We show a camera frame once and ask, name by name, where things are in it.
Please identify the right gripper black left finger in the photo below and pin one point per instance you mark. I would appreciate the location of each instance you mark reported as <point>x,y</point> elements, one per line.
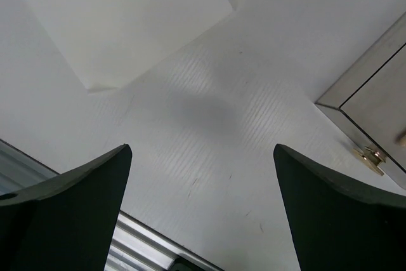
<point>68,221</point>

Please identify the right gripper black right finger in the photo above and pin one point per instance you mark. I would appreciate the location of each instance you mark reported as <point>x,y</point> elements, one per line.
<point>336,221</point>

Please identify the clear plastic utensil box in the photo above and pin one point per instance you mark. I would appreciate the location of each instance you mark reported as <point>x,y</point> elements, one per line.
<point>368,101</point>

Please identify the white paper napkin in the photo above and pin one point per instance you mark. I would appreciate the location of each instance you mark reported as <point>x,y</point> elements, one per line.
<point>110,43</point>

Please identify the aluminium frame rail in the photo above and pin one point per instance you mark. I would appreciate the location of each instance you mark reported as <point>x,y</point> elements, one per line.
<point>134,245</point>

